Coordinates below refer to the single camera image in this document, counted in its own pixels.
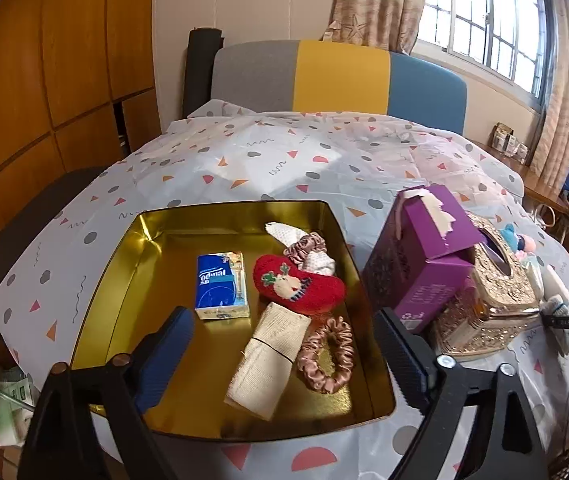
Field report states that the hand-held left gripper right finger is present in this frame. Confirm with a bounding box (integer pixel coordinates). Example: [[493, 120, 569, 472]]
[[375, 307, 550, 480]]

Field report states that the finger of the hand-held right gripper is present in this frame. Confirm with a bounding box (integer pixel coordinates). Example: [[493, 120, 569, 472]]
[[539, 310, 569, 333]]

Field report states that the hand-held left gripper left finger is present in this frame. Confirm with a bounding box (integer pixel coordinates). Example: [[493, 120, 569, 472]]
[[17, 306, 196, 480]]

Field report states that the white sponge block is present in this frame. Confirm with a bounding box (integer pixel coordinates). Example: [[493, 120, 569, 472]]
[[539, 265, 569, 311]]

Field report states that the white wet wipes packet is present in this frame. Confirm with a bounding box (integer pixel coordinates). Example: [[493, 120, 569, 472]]
[[517, 252, 545, 296]]

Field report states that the light pink satin scrunchie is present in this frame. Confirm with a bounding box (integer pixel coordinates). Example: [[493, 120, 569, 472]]
[[297, 316, 355, 395]]

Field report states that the blue tissue packet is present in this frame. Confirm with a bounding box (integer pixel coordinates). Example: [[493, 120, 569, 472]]
[[195, 251, 251, 321]]

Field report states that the teal plush toy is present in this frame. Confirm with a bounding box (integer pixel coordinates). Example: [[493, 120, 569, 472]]
[[499, 224, 525, 253]]

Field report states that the beige cloth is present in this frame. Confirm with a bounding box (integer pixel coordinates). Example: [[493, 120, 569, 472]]
[[223, 302, 313, 421]]

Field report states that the red christmas sock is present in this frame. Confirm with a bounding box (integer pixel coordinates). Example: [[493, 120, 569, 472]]
[[253, 254, 346, 317]]

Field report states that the gold tin box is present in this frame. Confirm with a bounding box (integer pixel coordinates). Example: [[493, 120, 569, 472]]
[[69, 200, 398, 443]]

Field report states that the dark pink scrunchie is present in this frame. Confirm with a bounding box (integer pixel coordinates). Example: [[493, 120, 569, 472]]
[[284, 231, 326, 266]]

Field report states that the white waffle cloth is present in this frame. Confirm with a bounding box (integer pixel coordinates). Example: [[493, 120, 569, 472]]
[[266, 221, 338, 277]]

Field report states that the ornate gold tissue box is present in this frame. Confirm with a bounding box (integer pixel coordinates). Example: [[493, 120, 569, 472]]
[[432, 210, 543, 358]]

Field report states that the purple tissue box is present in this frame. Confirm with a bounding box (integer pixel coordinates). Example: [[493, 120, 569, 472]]
[[363, 183, 488, 335]]

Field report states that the wooden table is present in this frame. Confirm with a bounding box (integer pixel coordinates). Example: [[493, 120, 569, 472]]
[[465, 137, 569, 216]]

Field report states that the green white packet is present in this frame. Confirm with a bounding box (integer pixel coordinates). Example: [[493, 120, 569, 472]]
[[7, 377, 35, 403]]

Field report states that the row of small jars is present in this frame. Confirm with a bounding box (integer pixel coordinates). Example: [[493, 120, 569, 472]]
[[492, 122, 530, 163]]

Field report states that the beige patterned curtain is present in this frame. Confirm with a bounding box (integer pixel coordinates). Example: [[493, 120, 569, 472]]
[[529, 0, 569, 191]]

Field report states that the barred window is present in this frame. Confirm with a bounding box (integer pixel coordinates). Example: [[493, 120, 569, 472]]
[[415, 0, 553, 108]]

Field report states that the grey yellow blue headboard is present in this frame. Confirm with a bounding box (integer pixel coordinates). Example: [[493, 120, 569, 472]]
[[209, 40, 468, 136]]

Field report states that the black rolled mat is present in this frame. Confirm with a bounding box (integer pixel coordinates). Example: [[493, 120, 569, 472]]
[[182, 28, 225, 118]]

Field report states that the wooden wardrobe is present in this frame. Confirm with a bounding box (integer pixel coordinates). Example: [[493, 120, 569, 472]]
[[0, 0, 160, 281]]

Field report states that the beige starfish print curtain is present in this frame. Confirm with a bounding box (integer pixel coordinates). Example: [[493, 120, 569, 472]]
[[322, 0, 430, 56]]

